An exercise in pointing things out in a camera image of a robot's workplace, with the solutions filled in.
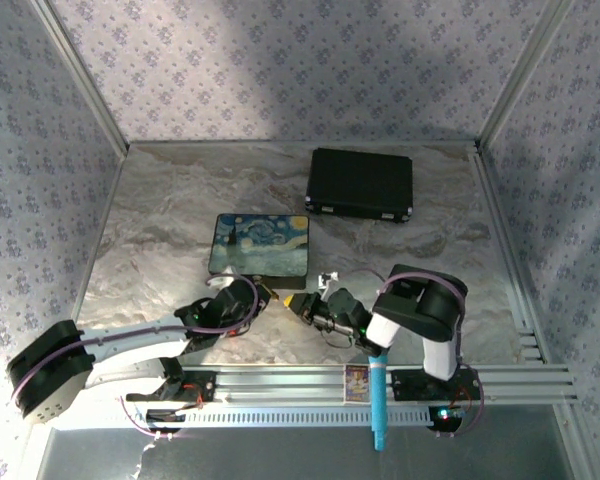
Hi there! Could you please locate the starry night print box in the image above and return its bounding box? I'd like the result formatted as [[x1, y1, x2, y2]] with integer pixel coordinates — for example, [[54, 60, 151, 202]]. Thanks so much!
[[208, 213, 311, 291]]

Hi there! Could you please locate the small colourful card box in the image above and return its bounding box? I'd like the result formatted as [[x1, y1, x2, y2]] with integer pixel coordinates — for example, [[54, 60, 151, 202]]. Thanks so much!
[[343, 363, 372, 405]]

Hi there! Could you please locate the blue toy microphone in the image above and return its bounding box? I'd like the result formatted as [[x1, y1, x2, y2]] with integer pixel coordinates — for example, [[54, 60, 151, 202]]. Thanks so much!
[[368, 353, 390, 453]]

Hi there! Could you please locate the left control board black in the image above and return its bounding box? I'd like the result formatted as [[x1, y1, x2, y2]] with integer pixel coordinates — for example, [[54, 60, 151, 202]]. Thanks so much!
[[145, 408, 186, 434]]

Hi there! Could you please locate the black hard case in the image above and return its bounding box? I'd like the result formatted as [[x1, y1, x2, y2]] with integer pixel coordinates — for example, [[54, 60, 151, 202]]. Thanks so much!
[[304, 147, 414, 221]]

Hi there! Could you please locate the right control board with LED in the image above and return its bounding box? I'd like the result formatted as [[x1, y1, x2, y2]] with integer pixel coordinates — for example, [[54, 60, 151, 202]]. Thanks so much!
[[428, 404, 464, 434]]

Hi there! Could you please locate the aluminium frame rail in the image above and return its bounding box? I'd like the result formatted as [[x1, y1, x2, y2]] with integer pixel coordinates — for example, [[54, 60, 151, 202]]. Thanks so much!
[[79, 364, 579, 404]]

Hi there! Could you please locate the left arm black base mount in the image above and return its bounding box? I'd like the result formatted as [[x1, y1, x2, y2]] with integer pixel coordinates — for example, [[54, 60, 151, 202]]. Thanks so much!
[[124, 368, 217, 404]]

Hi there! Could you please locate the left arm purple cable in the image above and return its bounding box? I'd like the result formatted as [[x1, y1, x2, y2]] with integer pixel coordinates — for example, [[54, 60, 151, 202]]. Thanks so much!
[[10, 272, 260, 401]]

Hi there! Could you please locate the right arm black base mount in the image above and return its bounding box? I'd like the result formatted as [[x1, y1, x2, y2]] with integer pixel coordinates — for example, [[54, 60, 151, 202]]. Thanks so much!
[[389, 368, 484, 402]]

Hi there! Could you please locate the white slotted cable duct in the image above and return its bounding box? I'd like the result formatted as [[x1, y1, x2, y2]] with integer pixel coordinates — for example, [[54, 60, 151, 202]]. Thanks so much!
[[139, 402, 462, 431]]

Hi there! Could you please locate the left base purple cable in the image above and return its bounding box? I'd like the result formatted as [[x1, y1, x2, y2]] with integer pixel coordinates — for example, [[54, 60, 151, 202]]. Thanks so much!
[[118, 383, 179, 442]]

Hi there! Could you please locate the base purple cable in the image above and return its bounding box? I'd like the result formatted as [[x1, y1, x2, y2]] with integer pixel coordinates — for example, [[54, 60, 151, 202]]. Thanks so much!
[[437, 372, 487, 440], [118, 383, 179, 442]]

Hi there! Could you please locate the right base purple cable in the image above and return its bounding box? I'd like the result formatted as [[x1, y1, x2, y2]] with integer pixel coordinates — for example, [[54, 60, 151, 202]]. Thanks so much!
[[437, 372, 487, 440]]

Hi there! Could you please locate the aluminium table side rail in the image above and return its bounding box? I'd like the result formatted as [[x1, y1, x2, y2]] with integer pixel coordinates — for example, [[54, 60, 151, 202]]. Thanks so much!
[[472, 148, 546, 361]]

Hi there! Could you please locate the aluminium corner post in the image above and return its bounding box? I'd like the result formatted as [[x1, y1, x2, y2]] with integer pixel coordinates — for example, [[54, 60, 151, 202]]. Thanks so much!
[[29, 0, 130, 154], [476, 0, 577, 151]]

